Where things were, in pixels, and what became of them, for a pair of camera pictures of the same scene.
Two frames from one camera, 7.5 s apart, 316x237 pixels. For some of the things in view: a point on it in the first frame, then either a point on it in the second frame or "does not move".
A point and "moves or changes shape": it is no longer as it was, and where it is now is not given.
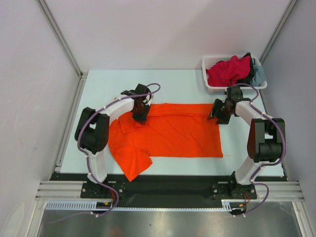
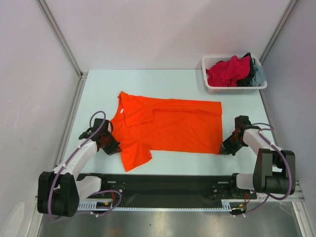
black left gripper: x=141 y=119 -> x=114 y=148
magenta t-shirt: x=225 y=73 does not move
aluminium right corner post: x=277 y=32 does not move
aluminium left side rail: x=82 y=80 does not move
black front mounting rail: x=169 y=190 does not move
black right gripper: x=219 y=112 -> x=229 y=143
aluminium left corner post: x=44 y=7 does not move
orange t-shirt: x=170 y=130 moves or changes shape
